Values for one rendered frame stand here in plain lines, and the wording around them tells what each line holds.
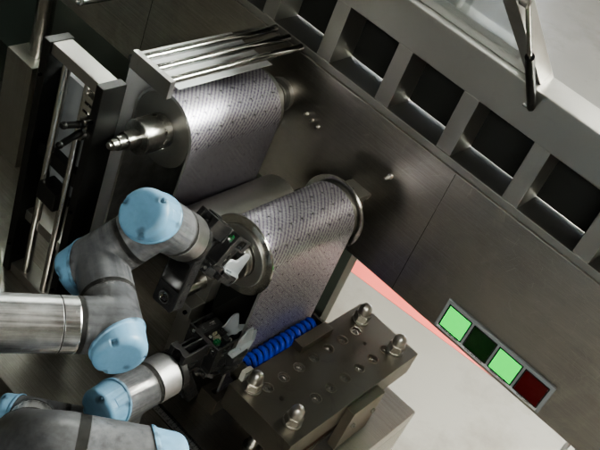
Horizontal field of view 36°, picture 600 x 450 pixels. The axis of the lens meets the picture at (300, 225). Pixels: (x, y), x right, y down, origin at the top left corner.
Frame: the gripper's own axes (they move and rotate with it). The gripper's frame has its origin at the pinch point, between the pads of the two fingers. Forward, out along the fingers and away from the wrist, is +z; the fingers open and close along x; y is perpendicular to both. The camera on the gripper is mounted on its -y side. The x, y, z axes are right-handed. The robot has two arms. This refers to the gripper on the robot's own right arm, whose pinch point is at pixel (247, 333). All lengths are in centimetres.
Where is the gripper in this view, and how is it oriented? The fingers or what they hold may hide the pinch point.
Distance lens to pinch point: 167.7
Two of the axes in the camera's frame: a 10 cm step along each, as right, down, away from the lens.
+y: 3.2, -7.3, -6.0
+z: 6.4, -3.0, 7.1
